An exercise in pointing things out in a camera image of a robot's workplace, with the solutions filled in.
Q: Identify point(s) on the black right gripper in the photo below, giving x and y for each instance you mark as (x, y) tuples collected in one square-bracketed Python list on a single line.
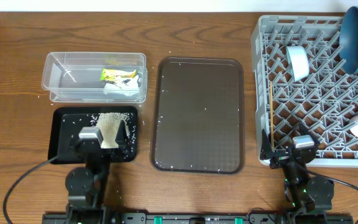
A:
[(279, 157)]

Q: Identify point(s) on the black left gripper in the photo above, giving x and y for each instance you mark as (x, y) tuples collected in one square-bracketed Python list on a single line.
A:
[(109, 157)]

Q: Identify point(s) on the white tissue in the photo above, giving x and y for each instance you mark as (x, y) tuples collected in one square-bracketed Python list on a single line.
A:
[(124, 86)]

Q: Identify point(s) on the wooden chopstick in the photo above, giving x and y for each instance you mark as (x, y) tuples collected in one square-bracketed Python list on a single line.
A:
[(271, 117)]

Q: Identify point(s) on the green yellow snack wrapper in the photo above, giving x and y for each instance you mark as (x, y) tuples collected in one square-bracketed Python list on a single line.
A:
[(112, 75)]

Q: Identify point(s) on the small bowl of rice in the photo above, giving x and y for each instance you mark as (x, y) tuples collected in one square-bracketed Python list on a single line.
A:
[(298, 62)]

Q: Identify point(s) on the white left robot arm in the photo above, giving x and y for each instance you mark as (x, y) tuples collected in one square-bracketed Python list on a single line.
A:
[(86, 185)]

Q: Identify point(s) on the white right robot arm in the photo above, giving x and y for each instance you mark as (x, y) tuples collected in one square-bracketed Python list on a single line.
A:
[(311, 196)]

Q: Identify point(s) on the grey dishwasher rack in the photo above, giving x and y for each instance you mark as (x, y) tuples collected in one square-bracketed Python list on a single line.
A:
[(324, 101)]

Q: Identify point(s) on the pile of white rice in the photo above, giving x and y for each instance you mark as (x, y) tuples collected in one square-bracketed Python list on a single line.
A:
[(109, 123)]

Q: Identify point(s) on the black plastic bin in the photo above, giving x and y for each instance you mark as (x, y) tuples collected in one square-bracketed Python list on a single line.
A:
[(68, 121)]

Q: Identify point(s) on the dark brown serving tray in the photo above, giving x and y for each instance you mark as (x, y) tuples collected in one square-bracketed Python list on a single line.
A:
[(199, 116)]

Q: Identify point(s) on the clear plastic bin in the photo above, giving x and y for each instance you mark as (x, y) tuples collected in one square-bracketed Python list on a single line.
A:
[(75, 76)]

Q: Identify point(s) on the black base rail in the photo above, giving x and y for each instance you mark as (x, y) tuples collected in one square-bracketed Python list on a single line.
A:
[(142, 218)]

